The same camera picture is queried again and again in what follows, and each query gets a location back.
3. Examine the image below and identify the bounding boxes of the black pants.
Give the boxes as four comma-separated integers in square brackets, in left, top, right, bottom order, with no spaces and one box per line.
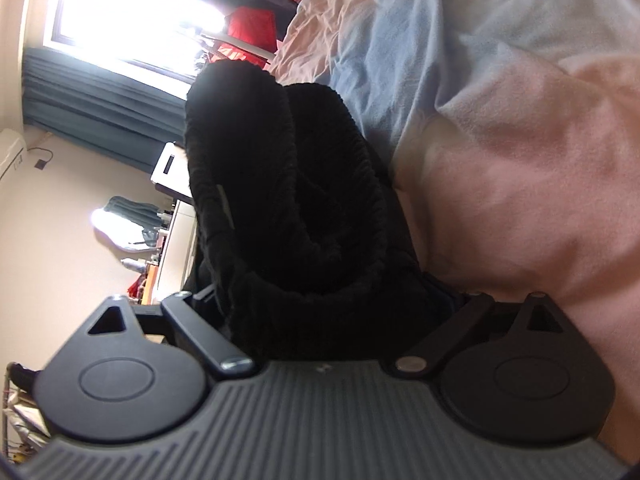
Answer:
[180,60,471,363]

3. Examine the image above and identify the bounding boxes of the red garment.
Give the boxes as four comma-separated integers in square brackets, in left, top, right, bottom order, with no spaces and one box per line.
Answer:
[220,6,281,68]

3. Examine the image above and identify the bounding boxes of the narrow blue curtain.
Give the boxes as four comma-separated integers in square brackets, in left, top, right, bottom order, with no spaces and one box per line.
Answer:
[22,47,196,173]

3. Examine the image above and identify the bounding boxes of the white air conditioner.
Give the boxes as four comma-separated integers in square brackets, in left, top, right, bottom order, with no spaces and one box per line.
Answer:
[0,127,27,181]

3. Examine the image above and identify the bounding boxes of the bright window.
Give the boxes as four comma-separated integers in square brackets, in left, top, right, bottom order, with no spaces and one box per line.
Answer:
[42,0,231,86]

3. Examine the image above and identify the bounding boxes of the white dresser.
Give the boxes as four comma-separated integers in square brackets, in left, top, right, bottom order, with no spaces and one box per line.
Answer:
[155,199,198,296]

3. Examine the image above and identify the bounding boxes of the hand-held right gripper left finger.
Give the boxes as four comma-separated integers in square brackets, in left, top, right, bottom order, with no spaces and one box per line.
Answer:
[87,291,253,381]

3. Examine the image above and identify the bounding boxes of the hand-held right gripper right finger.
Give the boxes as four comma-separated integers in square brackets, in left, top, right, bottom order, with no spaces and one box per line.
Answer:
[384,292,566,378]

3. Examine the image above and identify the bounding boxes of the pastel bed sheet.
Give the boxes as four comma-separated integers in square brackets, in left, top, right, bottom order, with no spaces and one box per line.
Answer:
[267,0,640,456]

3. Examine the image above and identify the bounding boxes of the white backed chair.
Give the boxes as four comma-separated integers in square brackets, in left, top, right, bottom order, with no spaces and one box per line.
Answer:
[150,141,196,198]

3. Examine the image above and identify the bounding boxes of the wooden tray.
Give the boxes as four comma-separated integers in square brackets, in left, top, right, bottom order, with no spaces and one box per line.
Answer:
[140,262,161,306]

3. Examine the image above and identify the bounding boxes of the wavy wall mirror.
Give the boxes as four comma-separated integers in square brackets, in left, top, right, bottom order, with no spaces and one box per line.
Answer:
[90,196,166,253]

